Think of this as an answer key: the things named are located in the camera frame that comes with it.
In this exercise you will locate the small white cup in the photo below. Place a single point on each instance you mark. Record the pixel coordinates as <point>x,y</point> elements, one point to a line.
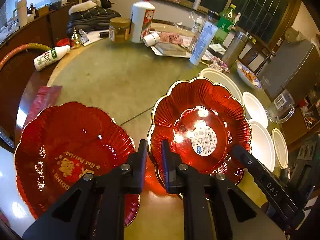
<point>151,39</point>

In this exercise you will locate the red wedding plate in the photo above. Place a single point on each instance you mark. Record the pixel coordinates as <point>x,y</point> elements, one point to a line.
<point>65,150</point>

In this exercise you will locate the cluttered wooden shelf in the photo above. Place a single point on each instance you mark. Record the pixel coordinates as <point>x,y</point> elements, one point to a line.
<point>310,110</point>

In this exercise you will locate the white liquor bottle red cap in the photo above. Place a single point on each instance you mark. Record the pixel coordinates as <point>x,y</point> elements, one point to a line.
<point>140,17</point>

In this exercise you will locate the wooden chair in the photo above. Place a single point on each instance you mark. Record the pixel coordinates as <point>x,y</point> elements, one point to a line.
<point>255,52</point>

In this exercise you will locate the gold gourd ornament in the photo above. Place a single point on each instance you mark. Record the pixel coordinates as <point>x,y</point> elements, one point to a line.
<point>75,38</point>

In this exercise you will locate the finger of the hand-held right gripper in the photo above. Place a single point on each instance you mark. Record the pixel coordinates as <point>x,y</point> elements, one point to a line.
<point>265,180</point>

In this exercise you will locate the pink cloth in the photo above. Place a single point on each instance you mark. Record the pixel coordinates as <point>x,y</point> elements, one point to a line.
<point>172,38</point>

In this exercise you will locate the grey refrigerator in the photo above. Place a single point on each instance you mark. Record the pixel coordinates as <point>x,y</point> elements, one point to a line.
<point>290,65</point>

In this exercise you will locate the steel thermos flask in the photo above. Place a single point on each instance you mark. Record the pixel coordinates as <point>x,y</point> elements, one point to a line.
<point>233,50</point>

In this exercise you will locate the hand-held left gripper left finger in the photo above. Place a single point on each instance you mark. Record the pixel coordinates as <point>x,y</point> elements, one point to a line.
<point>140,172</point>

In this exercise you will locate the white paper plate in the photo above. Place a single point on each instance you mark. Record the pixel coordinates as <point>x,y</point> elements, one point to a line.
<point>255,108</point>

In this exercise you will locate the clear bottle black cap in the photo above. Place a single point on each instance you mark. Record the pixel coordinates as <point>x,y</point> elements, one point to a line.
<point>214,15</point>

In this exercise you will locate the black quilted fur-trimmed coat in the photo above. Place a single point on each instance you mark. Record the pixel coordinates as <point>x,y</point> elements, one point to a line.
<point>92,16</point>

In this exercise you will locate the white lotion tube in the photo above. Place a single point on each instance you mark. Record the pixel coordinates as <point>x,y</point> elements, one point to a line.
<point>201,45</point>

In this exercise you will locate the white paper cards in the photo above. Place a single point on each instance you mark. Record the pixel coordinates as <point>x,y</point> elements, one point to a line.
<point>91,36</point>

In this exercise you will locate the white milk bottle green label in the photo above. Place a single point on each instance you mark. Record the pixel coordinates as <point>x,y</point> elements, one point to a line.
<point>48,58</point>

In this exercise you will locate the brown jar gold lid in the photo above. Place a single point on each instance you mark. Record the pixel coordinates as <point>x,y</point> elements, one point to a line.
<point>119,30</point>

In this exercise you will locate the small white spray bottle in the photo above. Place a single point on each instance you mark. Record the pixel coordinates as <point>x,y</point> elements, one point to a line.
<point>237,17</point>

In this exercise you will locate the wooden sideboard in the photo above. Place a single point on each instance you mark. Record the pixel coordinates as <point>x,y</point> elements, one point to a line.
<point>37,32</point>

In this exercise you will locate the dark barred window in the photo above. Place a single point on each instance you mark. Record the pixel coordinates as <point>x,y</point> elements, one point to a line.
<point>250,2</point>

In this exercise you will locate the large white disposable plate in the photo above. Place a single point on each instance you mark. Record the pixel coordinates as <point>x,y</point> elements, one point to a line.
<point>222,81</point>

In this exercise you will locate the green soda bottle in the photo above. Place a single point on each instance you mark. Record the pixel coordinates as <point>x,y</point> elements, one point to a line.
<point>226,17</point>

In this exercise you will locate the pile of pink wrapped candies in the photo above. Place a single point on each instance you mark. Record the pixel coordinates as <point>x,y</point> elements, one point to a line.
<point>220,65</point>

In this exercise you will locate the ribbed white disposable bowl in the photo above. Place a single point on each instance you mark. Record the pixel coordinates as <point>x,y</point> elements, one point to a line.
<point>280,147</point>

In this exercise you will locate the blue patterned bowl with food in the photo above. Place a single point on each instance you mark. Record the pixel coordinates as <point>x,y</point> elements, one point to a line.
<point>247,76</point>

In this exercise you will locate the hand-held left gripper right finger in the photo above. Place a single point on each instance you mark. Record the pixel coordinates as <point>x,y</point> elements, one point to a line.
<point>166,166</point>

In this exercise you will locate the red scalloped plate with label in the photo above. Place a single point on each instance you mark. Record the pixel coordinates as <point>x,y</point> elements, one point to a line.
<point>200,120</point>

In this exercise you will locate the clear glass mug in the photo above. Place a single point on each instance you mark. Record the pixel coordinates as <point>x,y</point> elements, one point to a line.
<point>281,106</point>

